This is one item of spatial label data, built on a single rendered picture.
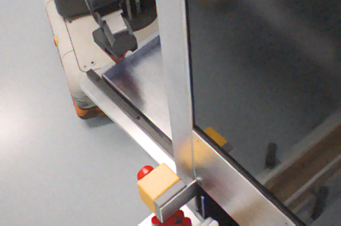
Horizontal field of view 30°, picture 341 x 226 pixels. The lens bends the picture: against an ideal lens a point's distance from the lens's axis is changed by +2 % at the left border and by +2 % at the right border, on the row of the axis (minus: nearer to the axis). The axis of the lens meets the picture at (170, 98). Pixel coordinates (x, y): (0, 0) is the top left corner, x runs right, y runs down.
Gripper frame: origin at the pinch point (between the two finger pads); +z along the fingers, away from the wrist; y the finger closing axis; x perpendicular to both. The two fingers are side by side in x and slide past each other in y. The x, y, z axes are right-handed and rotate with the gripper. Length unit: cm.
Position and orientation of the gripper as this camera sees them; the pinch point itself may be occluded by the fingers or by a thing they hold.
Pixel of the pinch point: (119, 61)
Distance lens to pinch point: 158.4
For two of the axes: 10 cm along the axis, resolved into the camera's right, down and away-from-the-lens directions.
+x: 7.6, -5.5, 3.4
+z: 0.5, 5.8, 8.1
